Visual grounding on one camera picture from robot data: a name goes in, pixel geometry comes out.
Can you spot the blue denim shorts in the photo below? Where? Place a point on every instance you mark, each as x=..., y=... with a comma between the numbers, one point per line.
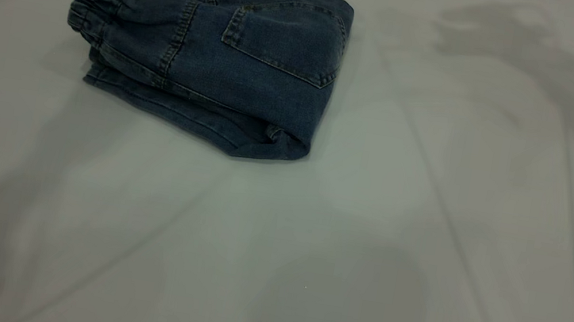
x=223, y=57

